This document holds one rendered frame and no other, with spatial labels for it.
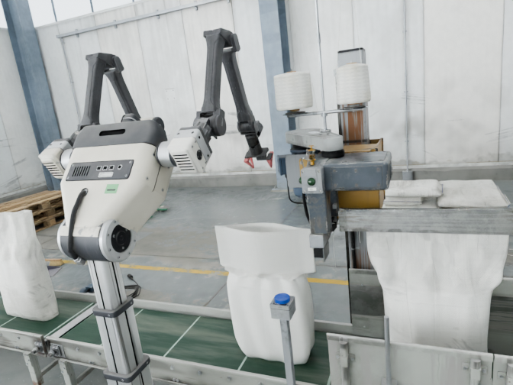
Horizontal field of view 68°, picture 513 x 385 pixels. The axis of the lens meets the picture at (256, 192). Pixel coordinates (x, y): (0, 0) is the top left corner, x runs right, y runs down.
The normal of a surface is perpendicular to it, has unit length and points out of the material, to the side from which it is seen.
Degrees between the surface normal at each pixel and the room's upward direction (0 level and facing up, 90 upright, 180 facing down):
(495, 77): 90
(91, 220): 50
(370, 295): 90
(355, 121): 90
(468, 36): 90
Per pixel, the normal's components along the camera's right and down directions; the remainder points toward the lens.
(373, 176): -0.37, 0.26
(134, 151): -0.36, -0.42
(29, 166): 0.92, -0.01
